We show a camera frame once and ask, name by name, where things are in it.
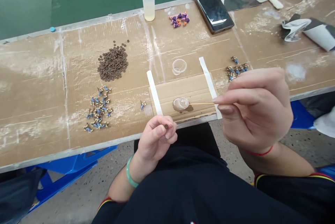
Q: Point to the small blue cap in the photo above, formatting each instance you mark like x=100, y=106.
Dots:
x=52, y=29

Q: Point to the long white tape strip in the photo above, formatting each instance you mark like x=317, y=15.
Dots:
x=209, y=82

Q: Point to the blue plastic crate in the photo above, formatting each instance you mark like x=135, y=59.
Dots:
x=301, y=116

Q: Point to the white plastic bag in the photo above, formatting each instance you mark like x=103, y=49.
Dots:
x=325, y=123

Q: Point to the black bag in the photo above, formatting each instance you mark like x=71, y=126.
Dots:
x=18, y=195

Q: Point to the large pile of blue figurines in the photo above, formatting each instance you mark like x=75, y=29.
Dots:
x=99, y=108

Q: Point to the thin wooden toothpick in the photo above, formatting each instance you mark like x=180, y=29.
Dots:
x=201, y=103

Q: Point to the person's left hand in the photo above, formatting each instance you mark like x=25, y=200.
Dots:
x=153, y=145

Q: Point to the person's right hand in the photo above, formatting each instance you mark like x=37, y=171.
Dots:
x=261, y=121

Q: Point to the small cluster of blue figurines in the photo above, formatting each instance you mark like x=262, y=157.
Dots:
x=236, y=68

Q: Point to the black smartphone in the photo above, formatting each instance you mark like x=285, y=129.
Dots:
x=213, y=10

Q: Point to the short white tape strip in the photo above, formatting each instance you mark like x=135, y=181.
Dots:
x=154, y=93

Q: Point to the pile of brown discs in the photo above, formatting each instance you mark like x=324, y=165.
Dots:
x=113, y=62

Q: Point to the brown cardboard table cover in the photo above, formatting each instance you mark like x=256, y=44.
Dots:
x=65, y=90

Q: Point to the person's body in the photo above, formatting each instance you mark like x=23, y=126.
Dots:
x=188, y=182

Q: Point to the small cream plastic piece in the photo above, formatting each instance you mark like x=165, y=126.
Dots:
x=276, y=2

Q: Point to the rolled camouflage sandpaper sheet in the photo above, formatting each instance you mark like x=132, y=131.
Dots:
x=306, y=31

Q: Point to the small taped cardboard piece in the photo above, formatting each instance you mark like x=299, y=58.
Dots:
x=183, y=87

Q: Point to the pile of purple cones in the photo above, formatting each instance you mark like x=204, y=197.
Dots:
x=179, y=19

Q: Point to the blue plastic stool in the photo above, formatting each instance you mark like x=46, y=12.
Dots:
x=70, y=169

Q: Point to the small clear plastic cup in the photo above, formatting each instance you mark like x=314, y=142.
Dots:
x=179, y=66

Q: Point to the single blue figurine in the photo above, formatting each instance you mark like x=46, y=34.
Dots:
x=142, y=105

